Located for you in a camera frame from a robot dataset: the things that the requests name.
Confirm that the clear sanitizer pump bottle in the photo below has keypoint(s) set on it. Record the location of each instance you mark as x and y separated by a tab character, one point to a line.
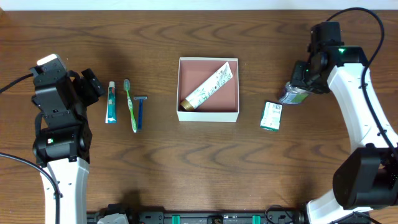
292	95

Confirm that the white box pink interior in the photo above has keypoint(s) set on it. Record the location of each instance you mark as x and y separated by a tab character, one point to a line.
223	105

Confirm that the white floral cream tube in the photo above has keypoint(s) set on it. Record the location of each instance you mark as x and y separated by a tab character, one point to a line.
220	78

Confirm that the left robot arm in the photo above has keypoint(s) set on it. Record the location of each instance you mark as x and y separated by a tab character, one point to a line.
63	136

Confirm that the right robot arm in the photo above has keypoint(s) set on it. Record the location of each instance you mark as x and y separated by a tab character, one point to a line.
368	178

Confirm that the small teal toothpaste tube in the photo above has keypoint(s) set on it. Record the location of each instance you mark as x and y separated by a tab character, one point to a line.
111	105

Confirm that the green toothbrush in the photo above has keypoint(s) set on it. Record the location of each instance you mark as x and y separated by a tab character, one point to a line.
130	105

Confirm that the blue disposable razor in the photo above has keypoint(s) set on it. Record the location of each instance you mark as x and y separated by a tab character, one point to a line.
140	117

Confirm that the green white soap box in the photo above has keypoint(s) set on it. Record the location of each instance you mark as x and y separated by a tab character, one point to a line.
271	116

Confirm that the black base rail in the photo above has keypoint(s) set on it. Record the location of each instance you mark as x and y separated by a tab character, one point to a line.
119	213

